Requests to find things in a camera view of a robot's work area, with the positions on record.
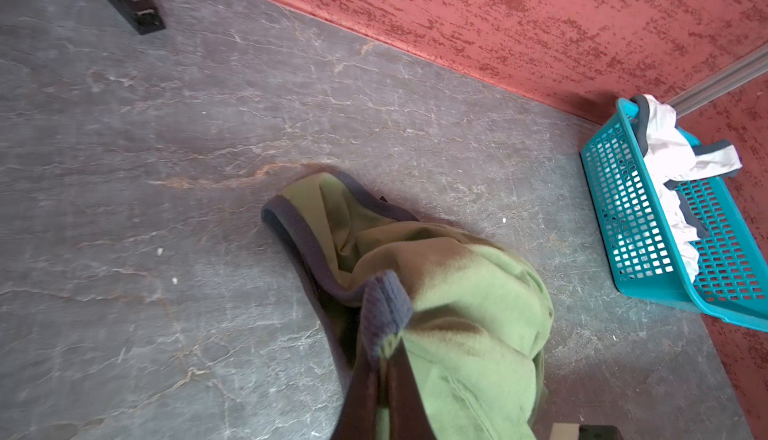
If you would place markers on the right aluminium corner post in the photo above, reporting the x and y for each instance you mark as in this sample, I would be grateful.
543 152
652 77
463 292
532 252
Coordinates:
726 80

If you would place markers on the teal plastic basket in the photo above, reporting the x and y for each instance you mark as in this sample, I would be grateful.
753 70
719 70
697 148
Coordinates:
644 260

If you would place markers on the white grey-trimmed tank top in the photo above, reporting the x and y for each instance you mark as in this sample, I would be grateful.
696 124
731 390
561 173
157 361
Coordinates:
671 160

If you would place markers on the olive green tank top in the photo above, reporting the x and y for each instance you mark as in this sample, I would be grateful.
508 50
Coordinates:
435 333

